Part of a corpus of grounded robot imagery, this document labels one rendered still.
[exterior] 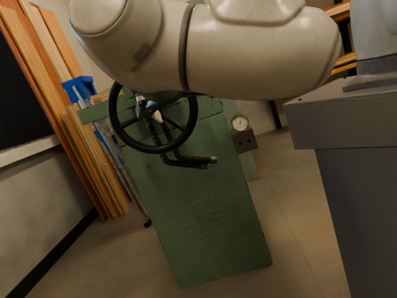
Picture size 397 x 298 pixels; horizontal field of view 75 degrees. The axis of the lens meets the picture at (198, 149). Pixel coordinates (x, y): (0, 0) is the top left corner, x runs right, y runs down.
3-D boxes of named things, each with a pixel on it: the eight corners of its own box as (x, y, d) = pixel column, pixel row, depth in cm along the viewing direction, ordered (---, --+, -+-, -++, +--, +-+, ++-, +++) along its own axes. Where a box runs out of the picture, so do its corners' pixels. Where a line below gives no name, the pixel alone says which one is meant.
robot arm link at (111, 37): (111, 95, 40) (195, 104, 38) (35, 46, 25) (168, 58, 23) (124, 28, 41) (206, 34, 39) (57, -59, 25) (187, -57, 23)
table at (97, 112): (69, 129, 93) (62, 113, 91) (102, 119, 122) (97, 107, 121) (230, 72, 87) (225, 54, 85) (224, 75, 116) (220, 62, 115)
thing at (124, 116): (115, 125, 102) (111, 115, 101) (130, 118, 122) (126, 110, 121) (211, 90, 98) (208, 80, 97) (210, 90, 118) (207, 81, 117)
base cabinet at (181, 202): (178, 290, 119) (117, 148, 103) (186, 224, 175) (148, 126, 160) (273, 264, 114) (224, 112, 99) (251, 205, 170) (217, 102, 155)
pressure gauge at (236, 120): (236, 138, 95) (229, 117, 93) (234, 136, 99) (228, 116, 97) (252, 133, 94) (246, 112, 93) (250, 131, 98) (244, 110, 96)
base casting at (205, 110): (118, 148, 104) (109, 126, 102) (148, 126, 160) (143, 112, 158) (225, 111, 99) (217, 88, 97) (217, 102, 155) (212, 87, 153)
